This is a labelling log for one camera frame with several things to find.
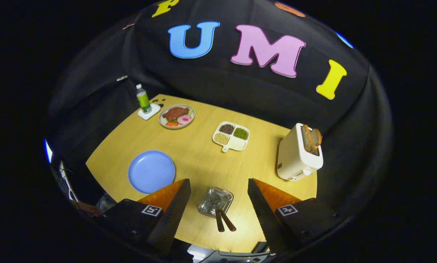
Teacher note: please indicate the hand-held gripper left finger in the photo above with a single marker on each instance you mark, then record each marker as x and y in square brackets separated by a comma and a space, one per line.
[171, 219]

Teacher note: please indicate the brown meat slice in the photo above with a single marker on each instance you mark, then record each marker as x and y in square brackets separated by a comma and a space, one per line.
[174, 113]

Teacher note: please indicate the round plate with food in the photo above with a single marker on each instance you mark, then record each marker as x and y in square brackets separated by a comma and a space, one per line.
[163, 122]

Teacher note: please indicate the white clip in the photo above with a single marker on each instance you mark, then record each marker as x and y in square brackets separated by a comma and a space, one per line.
[122, 77]

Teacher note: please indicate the white frame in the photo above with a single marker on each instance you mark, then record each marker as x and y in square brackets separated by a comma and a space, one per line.
[68, 182]

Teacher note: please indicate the bright screen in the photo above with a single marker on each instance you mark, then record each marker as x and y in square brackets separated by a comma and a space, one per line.
[48, 150]

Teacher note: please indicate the green drink bottle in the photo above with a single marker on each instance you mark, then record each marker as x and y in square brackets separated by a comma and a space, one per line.
[144, 100]

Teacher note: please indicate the orange carrot piece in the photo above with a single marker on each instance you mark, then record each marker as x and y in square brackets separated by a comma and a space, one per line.
[171, 124]

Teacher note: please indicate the pile of green beans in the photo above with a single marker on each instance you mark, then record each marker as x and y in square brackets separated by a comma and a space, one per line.
[241, 133]

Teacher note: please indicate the pile of dark beans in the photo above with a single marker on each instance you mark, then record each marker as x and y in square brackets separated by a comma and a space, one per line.
[226, 128]

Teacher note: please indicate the white divided tray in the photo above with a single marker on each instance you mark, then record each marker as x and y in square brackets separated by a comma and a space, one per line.
[236, 144]

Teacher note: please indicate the white square coaster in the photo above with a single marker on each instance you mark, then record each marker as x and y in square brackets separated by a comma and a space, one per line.
[149, 115]

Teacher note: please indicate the brown toast slice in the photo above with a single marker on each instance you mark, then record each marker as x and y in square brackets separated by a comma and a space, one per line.
[317, 140]
[306, 138]

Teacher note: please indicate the white toaster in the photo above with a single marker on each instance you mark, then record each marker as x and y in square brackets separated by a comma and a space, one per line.
[295, 157]

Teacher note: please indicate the pink round food slice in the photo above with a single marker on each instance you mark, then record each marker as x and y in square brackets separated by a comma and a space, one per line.
[184, 119]

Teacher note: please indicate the blue round plate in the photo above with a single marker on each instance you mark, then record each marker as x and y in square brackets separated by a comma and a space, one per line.
[149, 171]

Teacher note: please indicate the pink clip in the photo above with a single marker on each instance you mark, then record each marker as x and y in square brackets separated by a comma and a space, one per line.
[128, 26]

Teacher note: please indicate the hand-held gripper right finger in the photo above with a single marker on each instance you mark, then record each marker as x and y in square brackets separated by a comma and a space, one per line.
[265, 219]

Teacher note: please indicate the pile of yellow beans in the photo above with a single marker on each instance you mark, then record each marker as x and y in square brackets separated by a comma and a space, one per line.
[221, 138]

